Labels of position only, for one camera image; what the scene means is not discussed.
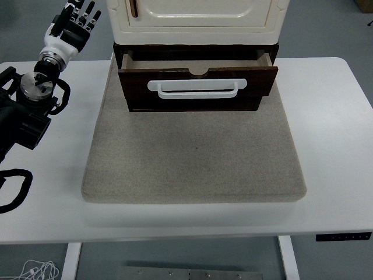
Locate dark wood drawer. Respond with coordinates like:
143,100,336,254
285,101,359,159
117,48,279,105

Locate grey felt mat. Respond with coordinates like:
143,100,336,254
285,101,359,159
80,57,308,204

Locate white drawer handle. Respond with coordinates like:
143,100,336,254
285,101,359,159
147,78,248,100

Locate white thin cable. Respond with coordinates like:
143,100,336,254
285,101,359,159
0,259,61,280

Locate brown cardboard box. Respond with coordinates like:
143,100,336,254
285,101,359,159
354,0,373,14

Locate cream plastic cabinet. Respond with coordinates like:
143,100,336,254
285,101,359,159
105,0,290,45

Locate white table leg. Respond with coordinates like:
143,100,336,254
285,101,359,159
277,235,301,280
60,242,83,280

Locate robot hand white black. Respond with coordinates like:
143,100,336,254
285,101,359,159
43,0,102,58

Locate black table control panel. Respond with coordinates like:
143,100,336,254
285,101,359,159
315,232,373,242

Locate dark wood drawer case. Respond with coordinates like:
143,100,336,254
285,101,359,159
112,41,281,113

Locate grey metal plate with screws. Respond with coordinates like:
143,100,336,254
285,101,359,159
119,265,265,280

